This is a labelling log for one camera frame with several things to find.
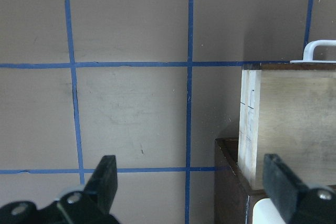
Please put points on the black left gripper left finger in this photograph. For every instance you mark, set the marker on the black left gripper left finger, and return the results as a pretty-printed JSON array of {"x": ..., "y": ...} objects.
[{"x": 103, "y": 183}]

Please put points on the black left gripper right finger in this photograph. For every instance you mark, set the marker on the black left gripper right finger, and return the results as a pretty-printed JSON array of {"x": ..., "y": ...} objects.
[{"x": 285, "y": 189}]

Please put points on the dark brown drawer cabinet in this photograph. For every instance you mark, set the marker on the dark brown drawer cabinet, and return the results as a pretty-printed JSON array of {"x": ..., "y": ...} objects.
[{"x": 234, "y": 199}]

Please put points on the wooden drawer with white handle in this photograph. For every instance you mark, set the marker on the wooden drawer with white handle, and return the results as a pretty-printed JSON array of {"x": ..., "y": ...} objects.
[{"x": 289, "y": 109}]

